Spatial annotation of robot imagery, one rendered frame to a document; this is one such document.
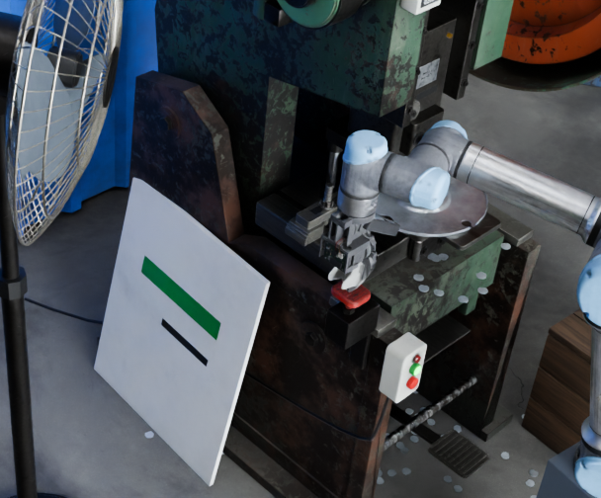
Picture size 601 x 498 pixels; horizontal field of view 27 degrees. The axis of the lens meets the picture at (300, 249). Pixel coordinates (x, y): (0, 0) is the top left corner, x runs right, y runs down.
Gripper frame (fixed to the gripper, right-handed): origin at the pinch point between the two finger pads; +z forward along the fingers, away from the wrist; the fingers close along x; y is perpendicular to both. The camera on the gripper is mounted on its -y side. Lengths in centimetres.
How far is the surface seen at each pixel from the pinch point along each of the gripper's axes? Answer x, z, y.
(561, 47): -4, -29, -66
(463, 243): 6.2, -0.5, -27.2
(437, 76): -14.5, -27.0, -37.0
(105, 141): -135, 57, -45
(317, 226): -20.5, 4.0, -12.0
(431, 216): -3.8, -0.7, -28.8
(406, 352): 11.0, 14.7, -7.1
